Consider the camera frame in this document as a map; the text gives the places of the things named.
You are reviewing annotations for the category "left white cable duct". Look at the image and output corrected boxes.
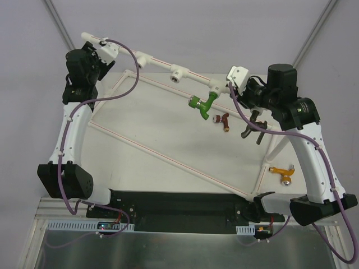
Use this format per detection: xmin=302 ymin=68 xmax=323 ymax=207
xmin=47 ymin=220 xmax=135 ymax=233

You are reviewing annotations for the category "yellow water faucet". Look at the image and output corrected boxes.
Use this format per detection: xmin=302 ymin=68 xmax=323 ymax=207
xmin=269 ymin=164 xmax=295 ymax=186

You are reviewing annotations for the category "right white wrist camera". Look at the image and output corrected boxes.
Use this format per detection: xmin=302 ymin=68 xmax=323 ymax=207
xmin=226 ymin=66 xmax=250 ymax=95

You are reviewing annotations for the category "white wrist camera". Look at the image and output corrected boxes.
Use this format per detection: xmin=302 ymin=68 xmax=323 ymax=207
xmin=97 ymin=38 xmax=119 ymax=65
xmin=226 ymin=66 xmax=250 ymax=95

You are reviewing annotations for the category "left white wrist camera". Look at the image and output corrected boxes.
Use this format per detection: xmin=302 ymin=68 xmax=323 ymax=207
xmin=97 ymin=38 xmax=119 ymax=65

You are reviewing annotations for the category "right white cable duct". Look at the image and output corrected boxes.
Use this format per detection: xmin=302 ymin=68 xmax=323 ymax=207
xmin=236 ymin=225 xmax=256 ymax=236

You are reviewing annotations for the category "dark grey lever faucet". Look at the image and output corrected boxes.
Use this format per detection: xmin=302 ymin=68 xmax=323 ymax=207
xmin=241 ymin=110 xmax=268 ymax=145

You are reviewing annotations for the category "brown water faucet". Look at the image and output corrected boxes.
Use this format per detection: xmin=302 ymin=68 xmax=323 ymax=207
xmin=213 ymin=113 xmax=229 ymax=132

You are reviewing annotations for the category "white PVC pipe frame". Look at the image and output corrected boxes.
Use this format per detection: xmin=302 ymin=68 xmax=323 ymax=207
xmin=80 ymin=32 xmax=287 ymax=201

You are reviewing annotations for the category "white cable duct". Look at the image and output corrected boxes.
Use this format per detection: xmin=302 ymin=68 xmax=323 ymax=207
xmin=47 ymin=220 xmax=135 ymax=233
xmin=236 ymin=225 xmax=256 ymax=236

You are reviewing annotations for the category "green water faucet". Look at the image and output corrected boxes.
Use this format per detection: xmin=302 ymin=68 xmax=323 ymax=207
xmin=188 ymin=92 xmax=218 ymax=120

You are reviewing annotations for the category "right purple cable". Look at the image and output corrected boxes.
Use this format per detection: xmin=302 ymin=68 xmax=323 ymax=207
xmin=228 ymin=81 xmax=356 ymax=264

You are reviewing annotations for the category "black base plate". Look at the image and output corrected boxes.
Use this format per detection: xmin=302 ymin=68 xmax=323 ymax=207
xmin=86 ymin=191 xmax=285 ymax=234

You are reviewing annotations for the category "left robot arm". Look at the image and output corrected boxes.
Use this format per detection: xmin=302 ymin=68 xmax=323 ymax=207
xmin=37 ymin=42 xmax=119 ymax=218

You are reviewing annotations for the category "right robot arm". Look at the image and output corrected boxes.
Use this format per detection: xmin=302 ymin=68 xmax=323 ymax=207
xmin=226 ymin=64 xmax=358 ymax=226

